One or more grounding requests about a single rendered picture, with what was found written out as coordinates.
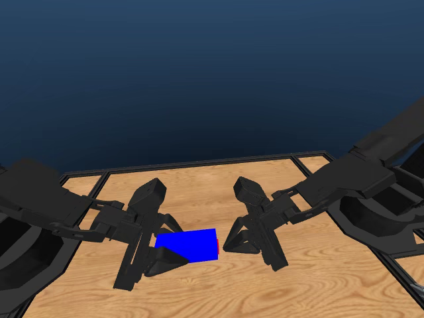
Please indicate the blue hollow socket block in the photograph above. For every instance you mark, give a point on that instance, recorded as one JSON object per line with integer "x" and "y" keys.
{"x": 189, "y": 243}

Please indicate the thin red peg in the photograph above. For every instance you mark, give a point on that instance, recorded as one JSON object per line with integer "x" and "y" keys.
{"x": 218, "y": 246}

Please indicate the black table frame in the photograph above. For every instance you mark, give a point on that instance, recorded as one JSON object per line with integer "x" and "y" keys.
{"x": 185, "y": 164}

